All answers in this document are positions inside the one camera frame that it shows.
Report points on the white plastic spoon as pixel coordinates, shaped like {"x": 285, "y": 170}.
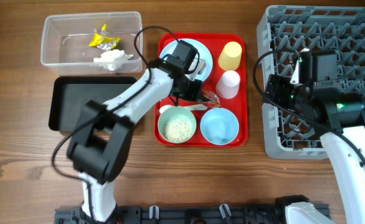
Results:
{"x": 198, "y": 107}

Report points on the red silver foil wrapper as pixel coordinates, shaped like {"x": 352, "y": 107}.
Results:
{"x": 210, "y": 99}

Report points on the red serving tray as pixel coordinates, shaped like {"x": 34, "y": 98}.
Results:
{"x": 238, "y": 105}

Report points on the yellow plastic cup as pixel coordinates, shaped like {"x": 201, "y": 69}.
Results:
{"x": 230, "y": 57}

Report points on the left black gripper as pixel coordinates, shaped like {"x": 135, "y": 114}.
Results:
{"x": 194, "y": 92}

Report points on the green bowl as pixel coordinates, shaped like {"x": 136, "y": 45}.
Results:
{"x": 176, "y": 112}

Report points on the crumpled white tissue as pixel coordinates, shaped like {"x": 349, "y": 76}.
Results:
{"x": 112, "y": 60}

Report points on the light blue bowl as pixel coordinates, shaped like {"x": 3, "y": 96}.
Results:
{"x": 219, "y": 126}

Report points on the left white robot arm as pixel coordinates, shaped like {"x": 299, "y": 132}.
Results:
{"x": 100, "y": 144}

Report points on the yellow foil wrapper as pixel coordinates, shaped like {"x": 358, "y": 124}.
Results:
{"x": 102, "y": 41}

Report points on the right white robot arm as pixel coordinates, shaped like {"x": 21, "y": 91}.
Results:
{"x": 339, "y": 120}

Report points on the large light blue plate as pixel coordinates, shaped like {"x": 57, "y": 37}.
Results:
{"x": 205, "y": 66}

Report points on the white rice grains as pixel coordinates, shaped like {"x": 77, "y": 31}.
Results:
{"x": 178, "y": 130}

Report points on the black waste tray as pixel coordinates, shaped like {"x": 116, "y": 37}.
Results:
{"x": 71, "y": 93}

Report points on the white plastic cup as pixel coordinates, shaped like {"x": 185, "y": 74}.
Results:
{"x": 228, "y": 85}

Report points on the grey dishwasher rack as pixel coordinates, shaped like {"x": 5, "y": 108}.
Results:
{"x": 313, "y": 28}

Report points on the clear plastic waste bin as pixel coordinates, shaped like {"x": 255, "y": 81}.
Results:
{"x": 65, "y": 42}

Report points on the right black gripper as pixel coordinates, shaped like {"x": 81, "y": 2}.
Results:
{"x": 276, "y": 88}

